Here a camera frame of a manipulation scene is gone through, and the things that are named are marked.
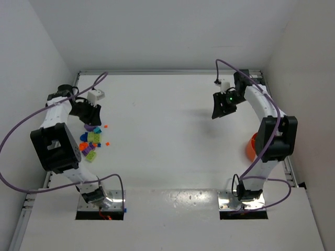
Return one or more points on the blue arch lego piece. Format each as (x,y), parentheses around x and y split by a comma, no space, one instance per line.
(84,137)

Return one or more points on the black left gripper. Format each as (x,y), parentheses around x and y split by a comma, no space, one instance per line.
(87,111)

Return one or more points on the light green lego brick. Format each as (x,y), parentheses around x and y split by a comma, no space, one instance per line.
(94,137)

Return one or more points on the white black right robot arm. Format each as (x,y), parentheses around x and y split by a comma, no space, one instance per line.
(275,139)

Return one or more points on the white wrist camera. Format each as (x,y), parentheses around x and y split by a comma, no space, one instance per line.
(223,84)
(94,95)

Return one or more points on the purple stepped lego brick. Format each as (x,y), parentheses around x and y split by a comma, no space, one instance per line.
(88,149)

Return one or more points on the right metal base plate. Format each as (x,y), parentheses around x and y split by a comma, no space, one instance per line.
(227,202)

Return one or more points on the purple round lego piece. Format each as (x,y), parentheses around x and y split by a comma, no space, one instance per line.
(89,128)

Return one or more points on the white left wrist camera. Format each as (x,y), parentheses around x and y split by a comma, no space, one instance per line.
(94,95)

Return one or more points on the metal base plate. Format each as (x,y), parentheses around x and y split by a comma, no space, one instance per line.
(112,202)
(227,202)

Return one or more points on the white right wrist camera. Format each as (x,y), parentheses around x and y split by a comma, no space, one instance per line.
(223,84)

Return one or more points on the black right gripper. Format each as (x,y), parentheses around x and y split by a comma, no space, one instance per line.
(223,102)

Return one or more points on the orange divided round container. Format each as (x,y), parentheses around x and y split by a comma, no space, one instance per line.
(250,148)

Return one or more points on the light green lego brick low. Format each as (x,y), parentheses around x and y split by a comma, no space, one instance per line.
(90,157)

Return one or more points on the small teal lego brick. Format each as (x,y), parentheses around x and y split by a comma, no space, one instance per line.
(97,130)

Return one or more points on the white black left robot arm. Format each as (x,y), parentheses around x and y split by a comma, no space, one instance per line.
(56,147)

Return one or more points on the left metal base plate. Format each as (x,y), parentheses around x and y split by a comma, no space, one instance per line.
(112,202)

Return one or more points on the orange round lego piece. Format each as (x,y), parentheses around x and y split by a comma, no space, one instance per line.
(83,146)

